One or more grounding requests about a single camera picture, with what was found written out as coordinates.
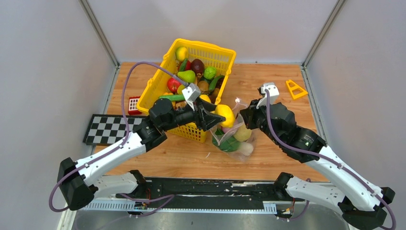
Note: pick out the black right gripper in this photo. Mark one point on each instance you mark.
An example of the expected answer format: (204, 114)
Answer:
(248, 113)

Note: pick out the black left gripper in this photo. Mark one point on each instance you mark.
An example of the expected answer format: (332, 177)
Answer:
(208, 120)

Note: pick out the yellow lemon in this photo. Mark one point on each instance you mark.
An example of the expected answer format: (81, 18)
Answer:
(226, 112)

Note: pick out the beige pear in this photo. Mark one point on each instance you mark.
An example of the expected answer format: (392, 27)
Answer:
(242, 134)

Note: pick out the clear zip top bag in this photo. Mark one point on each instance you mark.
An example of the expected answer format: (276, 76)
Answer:
(239, 105)

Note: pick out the green white bok choy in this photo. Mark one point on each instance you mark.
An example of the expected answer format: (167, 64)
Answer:
(230, 144)

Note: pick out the yellow plastic basket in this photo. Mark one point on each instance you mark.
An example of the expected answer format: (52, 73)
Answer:
(211, 55)

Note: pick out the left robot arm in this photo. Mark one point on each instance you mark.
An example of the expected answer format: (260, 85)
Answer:
(76, 179)

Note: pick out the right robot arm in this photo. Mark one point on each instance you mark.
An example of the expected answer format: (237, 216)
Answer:
(361, 204)

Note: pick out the brown kiwi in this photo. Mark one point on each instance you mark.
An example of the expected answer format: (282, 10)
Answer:
(203, 86)

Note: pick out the dark green cucumber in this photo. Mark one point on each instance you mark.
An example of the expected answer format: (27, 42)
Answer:
(216, 83)

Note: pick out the light green round fruit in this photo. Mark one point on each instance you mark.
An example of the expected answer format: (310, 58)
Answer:
(210, 72)

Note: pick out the green pear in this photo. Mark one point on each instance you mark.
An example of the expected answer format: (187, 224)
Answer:
(187, 76)

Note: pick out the red apple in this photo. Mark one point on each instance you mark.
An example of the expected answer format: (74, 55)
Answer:
(173, 85)

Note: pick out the dark red round fruit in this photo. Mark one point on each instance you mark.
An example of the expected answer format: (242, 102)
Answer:
(198, 67)

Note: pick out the yellow triangle toy block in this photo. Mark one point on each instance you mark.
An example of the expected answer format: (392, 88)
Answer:
(295, 90)

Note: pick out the yellow green lime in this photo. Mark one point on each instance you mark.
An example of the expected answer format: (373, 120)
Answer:
(181, 53)

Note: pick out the red window toy block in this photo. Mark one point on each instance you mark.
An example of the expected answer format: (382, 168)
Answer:
(132, 106)

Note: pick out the black white checkerboard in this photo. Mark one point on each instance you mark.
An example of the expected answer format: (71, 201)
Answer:
(104, 130)

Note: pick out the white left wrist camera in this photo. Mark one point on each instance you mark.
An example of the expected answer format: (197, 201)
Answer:
(190, 94)

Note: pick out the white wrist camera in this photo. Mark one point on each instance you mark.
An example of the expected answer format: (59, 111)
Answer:
(269, 93)
(190, 94)

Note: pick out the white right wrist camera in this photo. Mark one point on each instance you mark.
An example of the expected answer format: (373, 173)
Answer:
(269, 93)

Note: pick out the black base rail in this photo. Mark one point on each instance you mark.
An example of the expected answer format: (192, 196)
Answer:
(209, 194)

